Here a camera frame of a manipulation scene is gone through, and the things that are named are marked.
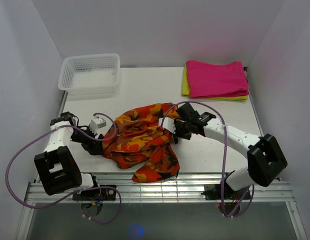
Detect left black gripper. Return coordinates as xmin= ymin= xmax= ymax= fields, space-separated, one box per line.
xmin=69 ymin=124 xmax=105 ymax=156

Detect orange camouflage trousers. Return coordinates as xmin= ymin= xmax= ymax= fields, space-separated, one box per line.
xmin=102 ymin=103 xmax=180 ymax=183

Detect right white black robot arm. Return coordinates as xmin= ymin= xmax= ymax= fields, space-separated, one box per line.
xmin=174 ymin=103 xmax=288 ymax=199

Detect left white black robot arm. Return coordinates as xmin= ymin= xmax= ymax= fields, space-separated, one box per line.
xmin=34 ymin=111 xmax=107 ymax=200

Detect yellow folded towel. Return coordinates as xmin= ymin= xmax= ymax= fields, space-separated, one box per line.
xmin=181 ymin=65 xmax=248 ymax=102

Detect pink folded towel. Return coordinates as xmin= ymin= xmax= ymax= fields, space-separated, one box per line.
xmin=185 ymin=60 xmax=249 ymax=99

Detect white perforated plastic basket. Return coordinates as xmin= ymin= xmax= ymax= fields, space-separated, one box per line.
xmin=58 ymin=53 xmax=121 ymax=96

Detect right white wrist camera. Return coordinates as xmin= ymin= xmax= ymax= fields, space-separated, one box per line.
xmin=158 ymin=117 xmax=176 ymax=136

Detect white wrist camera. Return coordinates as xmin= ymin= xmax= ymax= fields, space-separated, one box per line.
xmin=88 ymin=117 xmax=107 ymax=135
xmin=158 ymin=117 xmax=176 ymax=136

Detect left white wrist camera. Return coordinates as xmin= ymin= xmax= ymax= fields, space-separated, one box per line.
xmin=88 ymin=117 xmax=107 ymax=135

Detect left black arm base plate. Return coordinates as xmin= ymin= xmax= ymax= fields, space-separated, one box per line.
xmin=72 ymin=184 xmax=117 ymax=202

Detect aluminium rail frame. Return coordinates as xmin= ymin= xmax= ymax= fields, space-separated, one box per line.
xmin=16 ymin=92 xmax=308 ymax=240

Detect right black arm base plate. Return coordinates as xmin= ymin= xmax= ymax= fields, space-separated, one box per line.
xmin=201 ymin=183 xmax=251 ymax=200

